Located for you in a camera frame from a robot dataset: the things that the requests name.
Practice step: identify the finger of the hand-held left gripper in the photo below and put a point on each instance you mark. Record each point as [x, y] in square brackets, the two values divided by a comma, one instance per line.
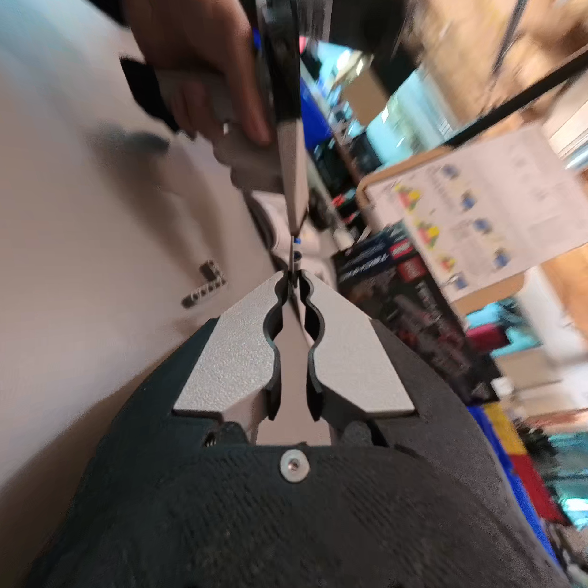
[294, 174]

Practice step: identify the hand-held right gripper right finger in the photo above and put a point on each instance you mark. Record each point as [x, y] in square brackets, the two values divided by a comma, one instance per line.
[358, 367]

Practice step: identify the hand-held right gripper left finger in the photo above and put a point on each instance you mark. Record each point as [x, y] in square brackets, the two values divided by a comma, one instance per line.
[229, 358]

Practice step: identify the small toy brick assembly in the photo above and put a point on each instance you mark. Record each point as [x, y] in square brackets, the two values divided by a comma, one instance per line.
[295, 257]

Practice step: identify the grey desk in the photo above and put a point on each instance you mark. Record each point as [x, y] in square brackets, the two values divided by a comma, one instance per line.
[69, 275]

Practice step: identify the person's left hand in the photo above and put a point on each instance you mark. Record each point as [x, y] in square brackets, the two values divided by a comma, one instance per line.
[193, 36]

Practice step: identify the open instruction booklet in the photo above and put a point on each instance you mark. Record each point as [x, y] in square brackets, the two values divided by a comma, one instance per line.
[280, 216]

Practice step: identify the blue storage bin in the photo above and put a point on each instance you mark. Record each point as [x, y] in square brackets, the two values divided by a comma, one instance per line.
[519, 487]
[314, 115]

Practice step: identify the grey angled toy beam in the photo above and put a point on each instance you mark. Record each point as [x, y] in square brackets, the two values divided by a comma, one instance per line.
[206, 285]

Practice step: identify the black toy set box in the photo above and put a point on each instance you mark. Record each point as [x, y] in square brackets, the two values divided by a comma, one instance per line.
[395, 294]

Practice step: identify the maroon cup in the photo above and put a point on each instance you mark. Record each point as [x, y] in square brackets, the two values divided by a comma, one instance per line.
[487, 337]

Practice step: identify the wooden board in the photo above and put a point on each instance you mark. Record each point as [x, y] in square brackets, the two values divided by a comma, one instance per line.
[487, 303]

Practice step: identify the printed instruction sheet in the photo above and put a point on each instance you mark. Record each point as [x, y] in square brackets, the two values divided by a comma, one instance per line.
[496, 206]

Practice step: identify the red storage bin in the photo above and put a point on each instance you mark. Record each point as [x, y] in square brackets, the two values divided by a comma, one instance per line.
[537, 487]

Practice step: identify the black slanted bar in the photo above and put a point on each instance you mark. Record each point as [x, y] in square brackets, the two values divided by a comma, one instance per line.
[514, 103]

